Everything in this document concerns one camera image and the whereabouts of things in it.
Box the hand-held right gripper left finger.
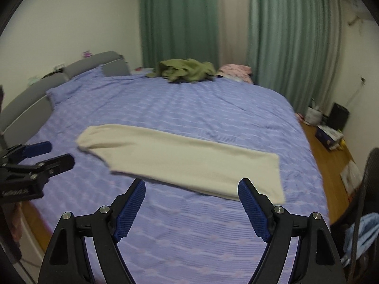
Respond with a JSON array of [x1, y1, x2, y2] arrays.
[[38, 178, 146, 284]]

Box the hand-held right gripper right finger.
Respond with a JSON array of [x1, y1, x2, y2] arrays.
[[238, 178, 347, 284]]

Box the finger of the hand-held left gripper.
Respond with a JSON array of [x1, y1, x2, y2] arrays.
[[34, 153, 75, 184], [0, 141, 53, 163]]

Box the cream pants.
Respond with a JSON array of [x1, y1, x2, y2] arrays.
[[76, 125, 285, 204]]

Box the grey padded headboard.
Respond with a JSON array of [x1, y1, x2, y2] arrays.
[[0, 51, 131, 151]]

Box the purple striped pillow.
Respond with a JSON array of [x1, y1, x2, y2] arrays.
[[46, 67, 105, 107]]

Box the dark blue cardboard box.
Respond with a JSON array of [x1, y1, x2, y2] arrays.
[[315, 125, 344, 151]]

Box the pale paper bag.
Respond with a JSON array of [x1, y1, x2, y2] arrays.
[[340, 160, 363, 194]]

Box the light blue cloth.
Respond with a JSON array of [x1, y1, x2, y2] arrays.
[[340, 213, 376, 268]]

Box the white bag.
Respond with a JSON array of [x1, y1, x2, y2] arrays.
[[305, 106, 323, 125]]

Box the black chair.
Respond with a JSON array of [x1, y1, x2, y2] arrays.
[[330, 148, 379, 284]]

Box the bed with purple striped sheet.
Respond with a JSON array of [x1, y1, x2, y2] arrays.
[[18, 67, 330, 284]]

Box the black floor appliance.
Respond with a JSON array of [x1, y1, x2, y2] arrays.
[[329, 102, 350, 132]]

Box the pink patterned pillow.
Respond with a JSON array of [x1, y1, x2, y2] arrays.
[[216, 64, 254, 84]]

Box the olive green garment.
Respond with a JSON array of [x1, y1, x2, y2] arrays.
[[147, 58, 217, 83]]

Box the green curtain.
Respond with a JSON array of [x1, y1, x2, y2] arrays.
[[139, 0, 220, 69], [246, 0, 344, 116]]

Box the beige sheer curtain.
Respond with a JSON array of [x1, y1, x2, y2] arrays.
[[216, 0, 251, 67]]

